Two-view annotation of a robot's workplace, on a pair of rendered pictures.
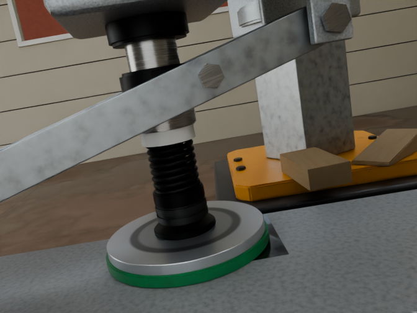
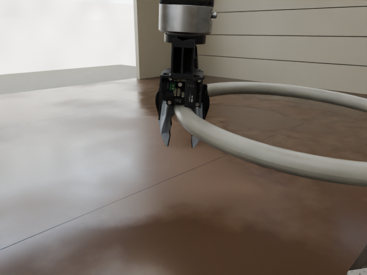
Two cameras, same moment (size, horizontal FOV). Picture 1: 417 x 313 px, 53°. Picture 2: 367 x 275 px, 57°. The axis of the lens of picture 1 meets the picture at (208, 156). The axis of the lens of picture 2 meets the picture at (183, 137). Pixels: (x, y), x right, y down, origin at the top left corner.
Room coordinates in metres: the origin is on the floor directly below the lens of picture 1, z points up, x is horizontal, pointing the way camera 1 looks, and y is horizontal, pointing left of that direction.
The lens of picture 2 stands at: (-0.17, 0.42, 1.11)
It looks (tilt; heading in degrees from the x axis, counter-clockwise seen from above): 18 degrees down; 45
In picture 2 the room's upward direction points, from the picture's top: straight up
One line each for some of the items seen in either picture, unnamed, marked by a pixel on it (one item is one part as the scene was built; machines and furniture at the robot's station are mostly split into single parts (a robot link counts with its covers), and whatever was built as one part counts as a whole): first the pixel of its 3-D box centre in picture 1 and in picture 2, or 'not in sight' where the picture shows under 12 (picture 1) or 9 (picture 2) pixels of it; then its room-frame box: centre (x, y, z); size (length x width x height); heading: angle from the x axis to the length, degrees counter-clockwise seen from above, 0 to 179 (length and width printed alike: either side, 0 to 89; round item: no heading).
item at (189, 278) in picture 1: (186, 234); not in sight; (0.53, 0.05, 0.86); 0.22 x 0.22 x 0.04
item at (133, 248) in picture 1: (186, 231); not in sight; (0.53, 0.05, 0.87); 0.21 x 0.21 x 0.01
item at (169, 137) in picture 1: (166, 127); not in sight; (0.53, 0.05, 1.01); 0.07 x 0.07 x 0.04
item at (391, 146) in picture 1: (388, 146); not in sight; (1.05, -0.47, 0.80); 0.20 x 0.10 x 0.05; 130
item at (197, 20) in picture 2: not in sight; (187, 21); (0.26, 0.84, 1.12); 0.10 x 0.09 x 0.05; 131
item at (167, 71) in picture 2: not in sight; (183, 70); (0.25, 0.84, 1.04); 0.09 x 0.08 x 0.12; 41
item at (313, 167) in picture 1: (313, 166); not in sight; (0.97, -0.25, 0.81); 0.20 x 0.10 x 0.05; 6
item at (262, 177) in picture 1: (309, 158); not in sight; (1.22, -0.30, 0.76); 0.49 x 0.49 x 0.05; 88
